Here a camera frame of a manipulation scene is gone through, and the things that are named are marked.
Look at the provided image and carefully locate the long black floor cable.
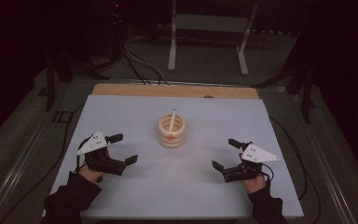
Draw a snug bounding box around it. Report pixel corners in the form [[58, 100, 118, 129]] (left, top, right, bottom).
[[0, 104, 86, 224], [269, 115, 323, 224]]

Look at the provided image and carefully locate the right hand-held gripper cable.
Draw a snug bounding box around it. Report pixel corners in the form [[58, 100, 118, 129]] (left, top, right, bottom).
[[260, 161, 276, 185]]

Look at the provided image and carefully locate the black tripod stand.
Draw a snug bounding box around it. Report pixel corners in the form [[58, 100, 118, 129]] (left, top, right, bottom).
[[44, 52, 110, 112], [251, 27, 317, 124]]

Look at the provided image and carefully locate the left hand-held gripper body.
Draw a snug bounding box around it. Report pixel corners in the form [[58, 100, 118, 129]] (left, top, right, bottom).
[[76, 130, 128, 177]]

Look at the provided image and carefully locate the person's left hand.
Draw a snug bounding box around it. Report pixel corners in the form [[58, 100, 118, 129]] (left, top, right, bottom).
[[77, 161, 105, 184]]

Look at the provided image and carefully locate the white metal stand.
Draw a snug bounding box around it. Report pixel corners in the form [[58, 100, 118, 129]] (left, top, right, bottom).
[[167, 0, 259, 77]]

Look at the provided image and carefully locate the cream ribbed pen holder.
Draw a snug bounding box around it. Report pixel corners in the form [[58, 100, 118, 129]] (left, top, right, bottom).
[[157, 112, 187, 149]]

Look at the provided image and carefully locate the bundle of floor cables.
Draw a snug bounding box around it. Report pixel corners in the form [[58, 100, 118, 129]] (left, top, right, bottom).
[[122, 35, 171, 87]]

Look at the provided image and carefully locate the left hand-held gripper cable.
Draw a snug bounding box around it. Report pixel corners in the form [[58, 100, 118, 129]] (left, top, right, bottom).
[[75, 139, 90, 175]]

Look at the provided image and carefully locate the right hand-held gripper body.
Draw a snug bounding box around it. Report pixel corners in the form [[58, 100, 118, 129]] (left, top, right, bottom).
[[222, 142, 281, 184]]

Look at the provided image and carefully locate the dark equipment with red light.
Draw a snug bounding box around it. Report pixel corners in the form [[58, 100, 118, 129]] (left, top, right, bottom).
[[104, 0, 127, 63]]

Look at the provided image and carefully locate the white pen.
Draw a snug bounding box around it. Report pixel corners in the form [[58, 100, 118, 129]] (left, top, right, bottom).
[[168, 108, 178, 133]]

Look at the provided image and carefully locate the hand-held gripper cable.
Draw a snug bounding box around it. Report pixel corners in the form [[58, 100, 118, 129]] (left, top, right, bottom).
[[75, 139, 90, 175], [260, 161, 276, 185]]

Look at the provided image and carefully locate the person's right hand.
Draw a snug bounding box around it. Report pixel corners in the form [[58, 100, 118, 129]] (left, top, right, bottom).
[[241, 173, 270, 195]]

